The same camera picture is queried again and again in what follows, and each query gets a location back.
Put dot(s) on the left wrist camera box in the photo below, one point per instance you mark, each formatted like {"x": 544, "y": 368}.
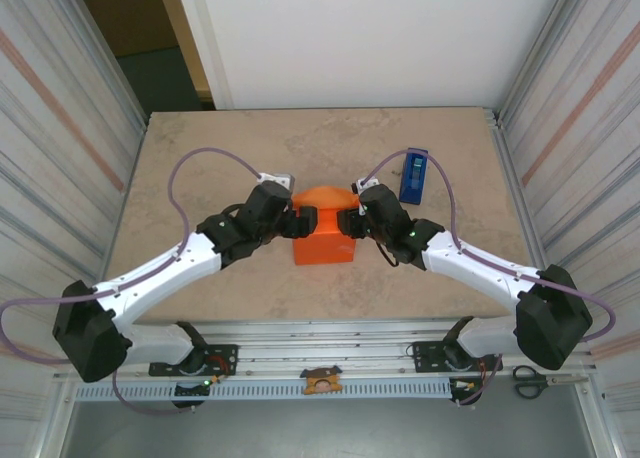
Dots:
{"x": 277, "y": 179}

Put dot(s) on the black controller board yellow plug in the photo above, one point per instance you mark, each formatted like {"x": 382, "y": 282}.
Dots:
{"x": 462, "y": 387}

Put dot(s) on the blue tape dispenser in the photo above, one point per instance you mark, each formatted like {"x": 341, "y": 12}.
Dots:
{"x": 414, "y": 183}

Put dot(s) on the orange cloth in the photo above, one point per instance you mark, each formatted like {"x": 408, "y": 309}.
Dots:
{"x": 322, "y": 250}

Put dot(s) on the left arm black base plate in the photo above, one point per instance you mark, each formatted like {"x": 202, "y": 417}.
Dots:
{"x": 222, "y": 358}

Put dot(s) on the black controller board green light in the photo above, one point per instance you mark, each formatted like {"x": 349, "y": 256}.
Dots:
{"x": 192, "y": 389}

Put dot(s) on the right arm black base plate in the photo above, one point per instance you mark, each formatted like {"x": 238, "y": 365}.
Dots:
{"x": 430, "y": 355}

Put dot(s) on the corrugated translucent enclosure panel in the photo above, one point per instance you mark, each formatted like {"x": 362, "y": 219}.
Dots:
{"x": 50, "y": 178}
{"x": 590, "y": 178}

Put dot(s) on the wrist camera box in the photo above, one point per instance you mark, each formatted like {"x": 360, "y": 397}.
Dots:
{"x": 277, "y": 179}
{"x": 362, "y": 184}

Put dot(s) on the grey metal sheet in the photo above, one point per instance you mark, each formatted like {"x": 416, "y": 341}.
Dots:
{"x": 325, "y": 428}

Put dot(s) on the brown toy figure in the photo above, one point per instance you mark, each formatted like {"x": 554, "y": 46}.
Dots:
{"x": 321, "y": 380}

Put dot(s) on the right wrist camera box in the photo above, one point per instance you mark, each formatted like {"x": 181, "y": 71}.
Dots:
{"x": 362, "y": 184}

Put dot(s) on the aluminium extrusion frame rails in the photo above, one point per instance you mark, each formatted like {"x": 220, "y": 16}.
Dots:
{"x": 325, "y": 348}

